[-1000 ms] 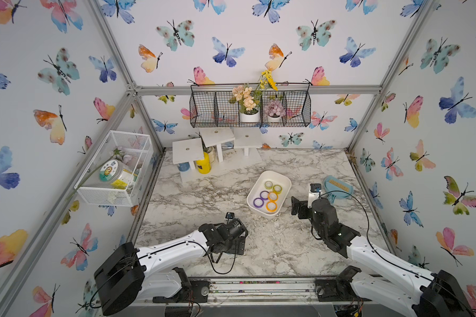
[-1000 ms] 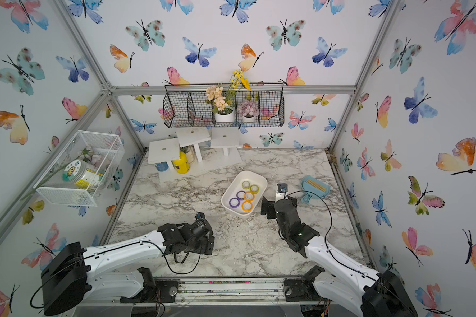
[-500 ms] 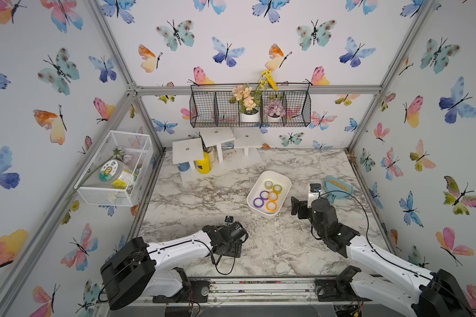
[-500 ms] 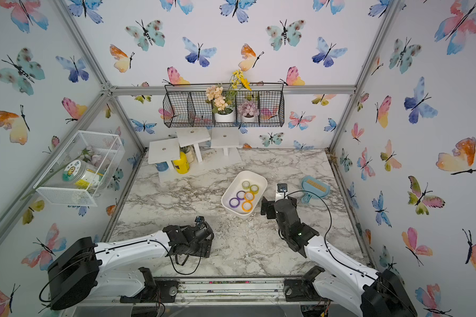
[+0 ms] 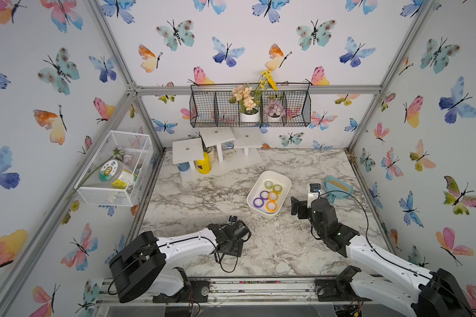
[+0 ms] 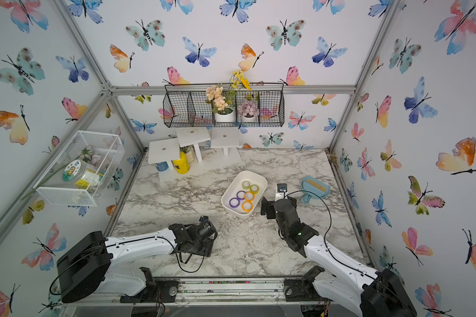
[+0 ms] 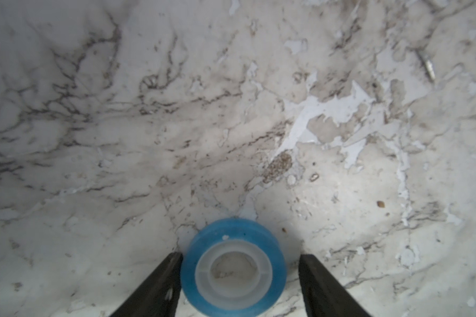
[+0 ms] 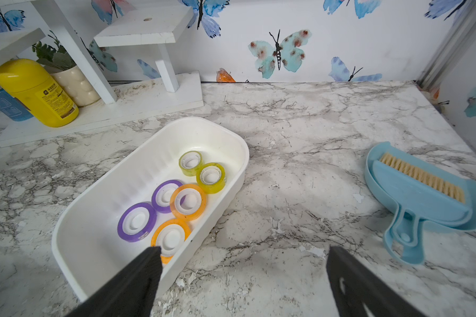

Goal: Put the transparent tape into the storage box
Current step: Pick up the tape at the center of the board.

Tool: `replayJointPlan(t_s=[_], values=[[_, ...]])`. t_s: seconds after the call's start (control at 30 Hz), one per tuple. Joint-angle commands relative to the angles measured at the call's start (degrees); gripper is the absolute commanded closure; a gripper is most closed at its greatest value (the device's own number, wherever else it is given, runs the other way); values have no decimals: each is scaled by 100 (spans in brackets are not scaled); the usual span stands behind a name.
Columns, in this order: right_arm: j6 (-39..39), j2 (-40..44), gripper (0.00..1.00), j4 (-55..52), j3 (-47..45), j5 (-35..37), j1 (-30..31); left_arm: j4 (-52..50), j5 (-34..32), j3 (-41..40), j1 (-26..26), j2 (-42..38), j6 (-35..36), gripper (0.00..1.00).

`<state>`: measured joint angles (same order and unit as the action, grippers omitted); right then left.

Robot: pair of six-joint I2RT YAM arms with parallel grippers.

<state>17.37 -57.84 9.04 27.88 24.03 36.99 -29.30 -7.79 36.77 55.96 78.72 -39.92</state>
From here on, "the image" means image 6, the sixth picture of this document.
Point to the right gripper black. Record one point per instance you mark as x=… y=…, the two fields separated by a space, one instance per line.
x=271 y=208

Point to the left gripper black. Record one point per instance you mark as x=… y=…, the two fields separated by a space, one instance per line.
x=208 y=248

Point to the orange tape roll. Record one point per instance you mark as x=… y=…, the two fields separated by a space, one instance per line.
x=249 y=196
x=247 y=206

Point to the purple tape roll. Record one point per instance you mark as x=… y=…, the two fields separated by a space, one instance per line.
x=234 y=202
x=241 y=195

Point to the pale green tape roll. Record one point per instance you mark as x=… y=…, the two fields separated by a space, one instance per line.
x=246 y=185

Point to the white storage box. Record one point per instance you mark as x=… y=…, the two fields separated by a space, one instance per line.
x=236 y=186

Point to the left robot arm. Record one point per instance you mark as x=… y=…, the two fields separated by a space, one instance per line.
x=96 y=264

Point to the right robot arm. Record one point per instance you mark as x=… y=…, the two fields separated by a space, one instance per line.
x=338 y=277

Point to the round tin in box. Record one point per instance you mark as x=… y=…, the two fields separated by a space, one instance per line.
x=78 y=173

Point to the teal brush dish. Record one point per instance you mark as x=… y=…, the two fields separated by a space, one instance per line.
x=313 y=188

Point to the yellow bottle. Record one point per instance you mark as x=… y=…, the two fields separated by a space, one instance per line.
x=181 y=165

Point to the blue cup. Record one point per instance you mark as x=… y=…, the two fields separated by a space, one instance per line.
x=162 y=166

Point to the white stool right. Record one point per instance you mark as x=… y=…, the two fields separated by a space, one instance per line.
x=225 y=139

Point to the white stool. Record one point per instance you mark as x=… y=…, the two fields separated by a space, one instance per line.
x=167 y=150
x=194 y=137
x=225 y=139

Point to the white stool left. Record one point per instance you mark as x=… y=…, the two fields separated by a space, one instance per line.
x=167 y=150

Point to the white pot purple flowers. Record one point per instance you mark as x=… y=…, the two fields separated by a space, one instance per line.
x=249 y=111

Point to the white stool middle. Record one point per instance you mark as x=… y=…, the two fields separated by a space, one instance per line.
x=194 y=137

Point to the white pot peach flowers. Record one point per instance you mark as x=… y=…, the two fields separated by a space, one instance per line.
x=222 y=102

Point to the yellow artificial flower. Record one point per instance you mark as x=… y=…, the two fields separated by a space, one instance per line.
x=238 y=81

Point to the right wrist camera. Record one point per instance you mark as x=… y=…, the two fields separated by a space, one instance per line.
x=281 y=191

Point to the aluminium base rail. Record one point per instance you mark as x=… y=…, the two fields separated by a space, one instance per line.
x=199 y=291

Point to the black wire wall basket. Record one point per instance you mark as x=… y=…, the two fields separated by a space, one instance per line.
x=185 y=106

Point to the clear acrylic wall box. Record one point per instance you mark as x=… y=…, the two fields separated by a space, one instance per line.
x=102 y=151

